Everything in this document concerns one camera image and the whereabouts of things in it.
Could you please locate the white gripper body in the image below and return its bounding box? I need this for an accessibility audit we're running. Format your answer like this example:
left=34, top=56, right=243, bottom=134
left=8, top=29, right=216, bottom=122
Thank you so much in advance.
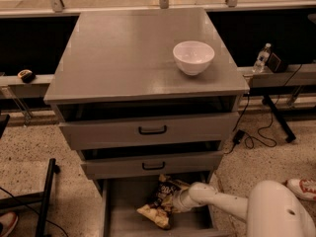
left=172, top=190, right=195, bottom=213

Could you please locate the brown chip bag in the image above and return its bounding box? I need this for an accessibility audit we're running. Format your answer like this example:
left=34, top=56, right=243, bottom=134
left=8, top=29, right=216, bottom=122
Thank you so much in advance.
left=136, top=174, right=190, bottom=230

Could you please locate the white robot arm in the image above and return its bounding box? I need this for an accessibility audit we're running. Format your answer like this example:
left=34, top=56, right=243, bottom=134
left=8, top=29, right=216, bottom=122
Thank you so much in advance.
left=172, top=181, right=316, bottom=237

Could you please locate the grey middle drawer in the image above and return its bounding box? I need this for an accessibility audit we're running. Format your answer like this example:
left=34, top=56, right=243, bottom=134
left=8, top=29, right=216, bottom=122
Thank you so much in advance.
left=82, top=151, right=223, bottom=180

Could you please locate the grey drawer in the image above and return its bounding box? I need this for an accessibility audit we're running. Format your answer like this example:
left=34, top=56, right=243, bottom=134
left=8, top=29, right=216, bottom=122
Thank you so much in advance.
left=82, top=151, right=223, bottom=180
left=59, top=113, right=239, bottom=150
left=99, top=175, right=229, bottom=237

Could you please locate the grey bottom drawer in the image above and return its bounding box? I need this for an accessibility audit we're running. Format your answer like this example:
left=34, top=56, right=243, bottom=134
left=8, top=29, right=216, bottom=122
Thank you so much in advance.
left=99, top=175, right=229, bottom=237

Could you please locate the grey top drawer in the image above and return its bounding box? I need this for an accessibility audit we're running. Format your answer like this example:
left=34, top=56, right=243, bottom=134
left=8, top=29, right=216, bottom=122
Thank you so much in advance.
left=59, top=113, right=239, bottom=150

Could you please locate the grey drawer cabinet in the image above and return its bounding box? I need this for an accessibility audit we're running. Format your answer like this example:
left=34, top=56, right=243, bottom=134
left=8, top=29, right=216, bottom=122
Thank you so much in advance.
left=43, top=7, right=250, bottom=196

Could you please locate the black power adapter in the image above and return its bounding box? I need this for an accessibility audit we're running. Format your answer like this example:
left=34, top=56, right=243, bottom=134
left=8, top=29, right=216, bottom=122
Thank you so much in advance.
left=233, top=130, right=245, bottom=145

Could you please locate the white red shoe right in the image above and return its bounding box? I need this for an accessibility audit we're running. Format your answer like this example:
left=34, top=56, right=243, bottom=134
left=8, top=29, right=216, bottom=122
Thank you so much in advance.
left=286, top=179, right=316, bottom=200

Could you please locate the white red shoe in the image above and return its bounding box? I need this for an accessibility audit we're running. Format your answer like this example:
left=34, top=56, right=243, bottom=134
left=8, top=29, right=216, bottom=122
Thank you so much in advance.
left=286, top=179, right=316, bottom=200
left=0, top=211, right=19, bottom=237

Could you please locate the black metal stand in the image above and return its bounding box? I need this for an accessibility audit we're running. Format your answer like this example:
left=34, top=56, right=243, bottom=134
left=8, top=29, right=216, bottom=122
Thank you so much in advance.
left=0, top=158, right=60, bottom=237

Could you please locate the white bowl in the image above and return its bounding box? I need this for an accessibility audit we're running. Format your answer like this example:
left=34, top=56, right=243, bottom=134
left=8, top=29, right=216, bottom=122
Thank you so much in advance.
left=173, top=40, right=215, bottom=76

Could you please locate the small black box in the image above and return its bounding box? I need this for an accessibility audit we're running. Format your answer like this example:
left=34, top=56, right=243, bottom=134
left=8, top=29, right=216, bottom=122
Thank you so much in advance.
left=268, top=52, right=288, bottom=73

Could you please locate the clear water bottle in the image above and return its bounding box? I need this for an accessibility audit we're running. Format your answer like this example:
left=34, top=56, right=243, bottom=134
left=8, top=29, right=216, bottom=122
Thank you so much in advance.
left=253, top=43, right=272, bottom=73

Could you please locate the white red shoe left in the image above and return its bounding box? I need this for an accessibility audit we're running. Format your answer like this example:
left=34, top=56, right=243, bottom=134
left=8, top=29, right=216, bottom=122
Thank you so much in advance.
left=0, top=211, right=19, bottom=237

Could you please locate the black tape measure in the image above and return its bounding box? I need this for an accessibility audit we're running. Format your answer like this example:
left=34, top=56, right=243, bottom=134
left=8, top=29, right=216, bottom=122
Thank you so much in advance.
left=18, top=69, right=36, bottom=83

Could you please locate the black middle drawer handle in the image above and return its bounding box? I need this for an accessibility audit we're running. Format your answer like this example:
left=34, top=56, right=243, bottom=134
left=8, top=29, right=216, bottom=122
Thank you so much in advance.
left=141, top=161, right=166, bottom=171

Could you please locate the black drawer handle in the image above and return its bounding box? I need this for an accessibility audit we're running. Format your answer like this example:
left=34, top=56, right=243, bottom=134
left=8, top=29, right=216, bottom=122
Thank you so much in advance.
left=141, top=161, right=166, bottom=171
left=138, top=125, right=168, bottom=135

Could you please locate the black top drawer handle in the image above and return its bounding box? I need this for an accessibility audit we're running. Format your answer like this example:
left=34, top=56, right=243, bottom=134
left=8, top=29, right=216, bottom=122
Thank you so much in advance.
left=138, top=125, right=168, bottom=135

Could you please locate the black cable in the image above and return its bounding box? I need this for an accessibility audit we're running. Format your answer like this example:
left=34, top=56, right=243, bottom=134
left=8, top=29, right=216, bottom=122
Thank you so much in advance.
left=223, top=62, right=305, bottom=155

